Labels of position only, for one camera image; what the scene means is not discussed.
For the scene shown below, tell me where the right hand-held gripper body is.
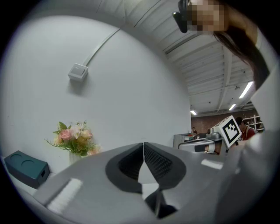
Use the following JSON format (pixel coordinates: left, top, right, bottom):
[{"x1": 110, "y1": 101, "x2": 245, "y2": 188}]
[{"x1": 205, "y1": 115, "x2": 242, "y2": 154}]

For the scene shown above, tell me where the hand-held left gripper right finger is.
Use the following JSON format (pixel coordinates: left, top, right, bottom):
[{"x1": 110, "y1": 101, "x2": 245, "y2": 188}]
[{"x1": 143, "y1": 142, "x2": 187, "y2": 191}]

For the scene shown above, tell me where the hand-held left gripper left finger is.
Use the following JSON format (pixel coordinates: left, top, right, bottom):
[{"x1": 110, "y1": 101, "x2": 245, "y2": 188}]
[{"x1": 105, "y1": 142, "x2": 144, "y2": 194}]

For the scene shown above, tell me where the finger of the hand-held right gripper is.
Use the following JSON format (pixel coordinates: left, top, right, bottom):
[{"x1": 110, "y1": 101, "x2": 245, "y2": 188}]
[{"x1": 194, "y1": 143, "x2": 216, "y2": 154}]

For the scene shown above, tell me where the grey hair dryer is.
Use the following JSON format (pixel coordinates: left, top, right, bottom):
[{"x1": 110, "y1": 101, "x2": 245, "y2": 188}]
[{"x1": 32, "y1": 130, "x2": 280, "y2": 224}]

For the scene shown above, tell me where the grey cabinet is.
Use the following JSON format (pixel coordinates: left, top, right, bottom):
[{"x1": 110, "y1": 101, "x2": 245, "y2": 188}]
[{"x1": 173, "y1": 133, "x2": 198, "y2": 149}]

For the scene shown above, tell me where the white storage shelf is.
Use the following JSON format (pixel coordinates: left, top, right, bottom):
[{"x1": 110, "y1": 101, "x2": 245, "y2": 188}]
[{"x1": 242, "y1": 114, "x2": 265, "y2": 132}]

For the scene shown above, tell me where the person's white shirt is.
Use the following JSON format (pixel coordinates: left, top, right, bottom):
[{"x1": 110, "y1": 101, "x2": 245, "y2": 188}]
[{"x1": 250, "y1": 26, "x2": 280, "y2": 137}]

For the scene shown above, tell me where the white ribbed vase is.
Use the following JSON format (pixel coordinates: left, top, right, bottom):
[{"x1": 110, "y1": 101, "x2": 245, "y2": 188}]
[{"x1": 68, "y1": 151, "x2": 83, "y2": 166}]

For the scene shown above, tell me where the pink and yellow flower bouquet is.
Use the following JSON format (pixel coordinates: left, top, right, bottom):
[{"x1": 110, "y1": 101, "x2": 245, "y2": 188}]
[{"x1": 44, "y1": 120, "x2": 103, "y2": 157}]

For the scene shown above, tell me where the teal box with round recesses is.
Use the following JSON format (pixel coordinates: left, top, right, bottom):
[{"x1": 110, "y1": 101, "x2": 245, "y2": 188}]
[{"x1": 4, "y1": 150, "x2": 51, "y2": 189}]

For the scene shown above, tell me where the person's head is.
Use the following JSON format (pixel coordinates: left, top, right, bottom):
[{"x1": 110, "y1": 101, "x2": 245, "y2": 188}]
[{"x1": 187, "y1": 0, "x2": 259, "y2": 44}]

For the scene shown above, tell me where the white wall switch box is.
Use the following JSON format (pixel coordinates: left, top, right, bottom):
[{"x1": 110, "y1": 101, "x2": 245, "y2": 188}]
[{"x1": 67, "y1": 63, "x2": 89, "y2": 83}]

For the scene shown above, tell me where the white wall cable conduit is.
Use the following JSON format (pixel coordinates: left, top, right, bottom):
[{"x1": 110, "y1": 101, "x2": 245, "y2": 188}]
[{"x1": 82, "y1": 28, "x2": 121, "y2": 67}]

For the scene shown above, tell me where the black head-worn camera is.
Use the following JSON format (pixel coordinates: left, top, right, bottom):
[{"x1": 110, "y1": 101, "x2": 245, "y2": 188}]
[{"x1": 171, "y1": 0, "x2": 191, "y2": 34}]

